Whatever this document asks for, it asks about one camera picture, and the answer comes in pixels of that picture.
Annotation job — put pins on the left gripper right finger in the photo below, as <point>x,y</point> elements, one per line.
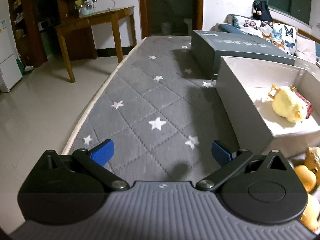
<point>231,163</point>

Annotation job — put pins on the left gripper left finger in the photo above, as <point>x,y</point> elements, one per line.
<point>93,162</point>

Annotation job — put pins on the light yellow plush chick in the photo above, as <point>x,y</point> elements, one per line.
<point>287,104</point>

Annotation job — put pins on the beige plush toy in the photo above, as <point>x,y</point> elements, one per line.
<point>312,159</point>

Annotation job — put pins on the white cardboard box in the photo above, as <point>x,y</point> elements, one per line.
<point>244,85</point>

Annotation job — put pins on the grey star patterned mat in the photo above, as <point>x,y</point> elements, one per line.
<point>160,111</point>

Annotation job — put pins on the red snack packet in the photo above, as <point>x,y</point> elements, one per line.
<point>307,103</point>

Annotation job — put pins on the orange yellow duck toy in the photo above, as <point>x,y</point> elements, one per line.
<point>311,212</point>

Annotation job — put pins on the grey box lid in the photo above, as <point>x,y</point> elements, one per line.
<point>207,47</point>

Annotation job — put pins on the white refrigerator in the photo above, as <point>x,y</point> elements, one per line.
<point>10,72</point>

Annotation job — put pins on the grey pillow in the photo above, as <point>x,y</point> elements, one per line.
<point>306,49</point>

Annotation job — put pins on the blue sofa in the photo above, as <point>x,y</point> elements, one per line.
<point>227,26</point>

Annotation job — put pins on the butterfly pattern pillow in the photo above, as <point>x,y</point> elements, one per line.
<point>281,35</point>

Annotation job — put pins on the glass jars on table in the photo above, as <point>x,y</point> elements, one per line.
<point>87,8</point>

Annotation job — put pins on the black bag on sofa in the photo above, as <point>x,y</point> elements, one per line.
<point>260,11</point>

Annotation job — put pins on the dark wooden shelf cabinet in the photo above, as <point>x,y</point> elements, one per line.
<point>34,24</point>

